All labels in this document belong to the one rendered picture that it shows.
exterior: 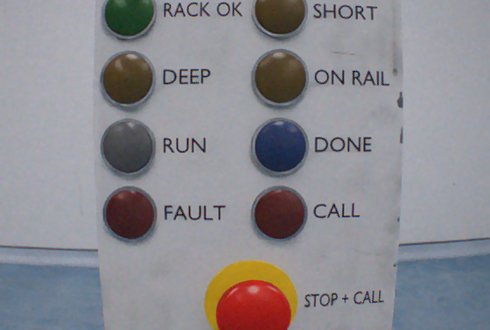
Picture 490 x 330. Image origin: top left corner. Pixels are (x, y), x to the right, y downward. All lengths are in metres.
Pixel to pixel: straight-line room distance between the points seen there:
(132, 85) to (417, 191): 3.91
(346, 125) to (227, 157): 0.07
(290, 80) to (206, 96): 0.04
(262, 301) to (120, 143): 0.11
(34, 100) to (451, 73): 2.56
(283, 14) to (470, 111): 3.97
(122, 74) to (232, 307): 0.13
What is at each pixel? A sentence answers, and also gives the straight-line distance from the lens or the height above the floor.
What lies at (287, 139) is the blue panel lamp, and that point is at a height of 1.06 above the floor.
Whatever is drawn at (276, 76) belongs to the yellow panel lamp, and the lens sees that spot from 0.36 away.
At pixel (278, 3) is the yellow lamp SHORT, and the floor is 1.13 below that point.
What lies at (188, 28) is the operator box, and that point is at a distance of 0.36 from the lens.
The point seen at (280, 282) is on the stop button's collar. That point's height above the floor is 0.98.
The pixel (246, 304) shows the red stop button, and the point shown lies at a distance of 0.35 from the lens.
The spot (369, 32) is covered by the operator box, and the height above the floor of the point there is 1.12.
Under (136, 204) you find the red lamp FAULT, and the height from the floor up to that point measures 1.03.
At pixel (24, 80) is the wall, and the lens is 4.09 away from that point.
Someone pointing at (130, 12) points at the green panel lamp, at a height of 1.13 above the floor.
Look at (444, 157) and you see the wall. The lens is 4.26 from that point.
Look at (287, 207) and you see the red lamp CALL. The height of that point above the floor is 1.03.
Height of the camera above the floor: 1.09
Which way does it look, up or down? 5 degrees down
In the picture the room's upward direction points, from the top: straight up
